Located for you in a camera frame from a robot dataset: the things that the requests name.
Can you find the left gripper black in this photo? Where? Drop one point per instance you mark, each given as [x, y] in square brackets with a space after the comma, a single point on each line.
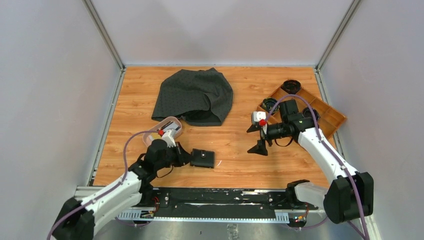
[183, 157]

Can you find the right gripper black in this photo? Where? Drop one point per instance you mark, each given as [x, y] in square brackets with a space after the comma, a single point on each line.
[260, 147]

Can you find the black leather card holder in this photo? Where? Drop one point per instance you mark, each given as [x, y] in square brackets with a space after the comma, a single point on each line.
[202, 158]

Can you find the yellow credit card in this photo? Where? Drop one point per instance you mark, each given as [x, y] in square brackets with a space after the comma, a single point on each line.
[154, 136]

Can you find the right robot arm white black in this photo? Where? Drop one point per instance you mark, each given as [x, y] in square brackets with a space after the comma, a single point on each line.
[328, 159]

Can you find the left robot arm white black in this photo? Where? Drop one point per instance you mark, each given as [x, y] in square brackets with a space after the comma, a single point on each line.
[81, 219]

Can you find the white black credit card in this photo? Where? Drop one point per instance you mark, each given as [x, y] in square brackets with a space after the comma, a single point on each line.
[171, 125]

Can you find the pink oval tray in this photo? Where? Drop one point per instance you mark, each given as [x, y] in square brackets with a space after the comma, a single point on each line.
[156, 129]

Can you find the black round part left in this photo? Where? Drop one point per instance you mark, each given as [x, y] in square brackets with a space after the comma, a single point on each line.
[268, 104]

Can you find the black round part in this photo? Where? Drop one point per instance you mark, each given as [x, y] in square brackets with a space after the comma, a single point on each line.
[268, 104]
[307, 113]
[291, 86]

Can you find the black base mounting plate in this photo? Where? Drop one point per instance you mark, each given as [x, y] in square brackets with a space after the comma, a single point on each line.
[167, 203]

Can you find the black round part right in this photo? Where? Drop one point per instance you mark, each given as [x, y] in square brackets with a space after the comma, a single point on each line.
[307, 113]

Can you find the black round part top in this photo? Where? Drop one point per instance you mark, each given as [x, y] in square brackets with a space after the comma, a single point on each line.
[291, 86]

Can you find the dark grey dotted cloth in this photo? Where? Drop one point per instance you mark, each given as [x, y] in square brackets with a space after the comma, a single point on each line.
[202, 98]

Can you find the orange compartment tray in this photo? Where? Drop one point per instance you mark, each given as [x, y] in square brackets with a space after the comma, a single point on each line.
[330, 119]

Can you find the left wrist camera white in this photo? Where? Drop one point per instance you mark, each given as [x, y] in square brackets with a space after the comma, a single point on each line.
[169, 137]

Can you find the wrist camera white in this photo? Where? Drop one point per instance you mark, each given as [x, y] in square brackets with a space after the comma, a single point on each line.
[169, 137]
[258, 118]

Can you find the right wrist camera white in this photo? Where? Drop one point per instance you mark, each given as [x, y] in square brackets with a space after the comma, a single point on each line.
[258, 118]

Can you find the aluminium frame rail front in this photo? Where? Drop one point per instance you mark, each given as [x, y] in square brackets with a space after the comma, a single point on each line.
[284, 218]

